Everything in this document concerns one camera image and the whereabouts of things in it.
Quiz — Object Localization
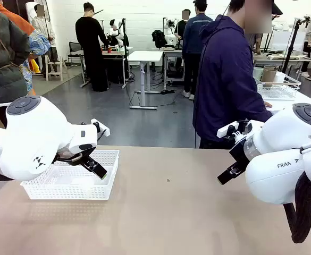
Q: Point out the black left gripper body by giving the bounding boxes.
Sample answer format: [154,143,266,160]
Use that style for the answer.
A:
[53,146,98,166]

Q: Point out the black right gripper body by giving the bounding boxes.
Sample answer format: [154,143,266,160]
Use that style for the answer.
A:
[229,140,251,171]

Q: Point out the white perforated plastic basket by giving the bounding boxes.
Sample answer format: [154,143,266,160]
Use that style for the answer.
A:
[20,150,120,200]

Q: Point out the white side table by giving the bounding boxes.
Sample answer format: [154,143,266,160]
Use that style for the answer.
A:
[256,76,311,115]

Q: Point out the white wooden step stool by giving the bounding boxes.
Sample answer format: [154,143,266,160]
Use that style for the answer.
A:
[45,54,64,81]

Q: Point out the white desk with wooden items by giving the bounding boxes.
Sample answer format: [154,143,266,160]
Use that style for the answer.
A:
[253,52,311,78]

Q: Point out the black mesh chair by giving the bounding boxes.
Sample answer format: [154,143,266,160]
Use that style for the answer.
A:
[67,41,85,67]

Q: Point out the white desk with robot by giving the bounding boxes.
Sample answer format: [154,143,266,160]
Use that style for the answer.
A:
[100,46,135,89]
[162,47,185,90]

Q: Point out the person in black clothes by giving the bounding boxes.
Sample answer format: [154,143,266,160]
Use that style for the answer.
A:
[75,2,111,92]

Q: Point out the person in orange blue clothes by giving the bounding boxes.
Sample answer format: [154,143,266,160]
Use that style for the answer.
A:
[0,1,52,96]

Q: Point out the black tripod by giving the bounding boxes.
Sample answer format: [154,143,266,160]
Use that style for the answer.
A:
[281,15,311,75]

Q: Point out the white standing desk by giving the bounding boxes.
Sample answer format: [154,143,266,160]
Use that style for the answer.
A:
[128,50,164,110]

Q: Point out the person in green puffer jacket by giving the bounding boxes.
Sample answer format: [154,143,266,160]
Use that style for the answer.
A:
[0,0,31,128]

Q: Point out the person in blue jacket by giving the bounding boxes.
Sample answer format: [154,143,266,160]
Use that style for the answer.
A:
[182,0,214,101]

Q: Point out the person in white coat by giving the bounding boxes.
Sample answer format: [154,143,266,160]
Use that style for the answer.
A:
[31,4,57,70]

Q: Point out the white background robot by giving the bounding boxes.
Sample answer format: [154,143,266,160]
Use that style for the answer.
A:
[164,18,182,50]
[107,18,130,48]

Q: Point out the person in black top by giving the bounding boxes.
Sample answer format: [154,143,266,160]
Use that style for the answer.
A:
[175,9,192,48]

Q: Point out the black bag on desk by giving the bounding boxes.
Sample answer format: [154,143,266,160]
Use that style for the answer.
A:
[152,29,167,50]

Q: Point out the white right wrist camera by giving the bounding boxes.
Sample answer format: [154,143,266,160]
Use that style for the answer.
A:
[216,121,253,141]

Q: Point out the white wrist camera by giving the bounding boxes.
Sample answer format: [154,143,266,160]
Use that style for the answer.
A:
[90,118,111,138]
[216,121,253,141]

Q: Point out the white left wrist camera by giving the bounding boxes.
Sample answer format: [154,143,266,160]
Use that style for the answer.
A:
[90,118,111,138]

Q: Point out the white wire dish rack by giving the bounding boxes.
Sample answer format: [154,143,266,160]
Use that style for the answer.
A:
[253,70,302,100]

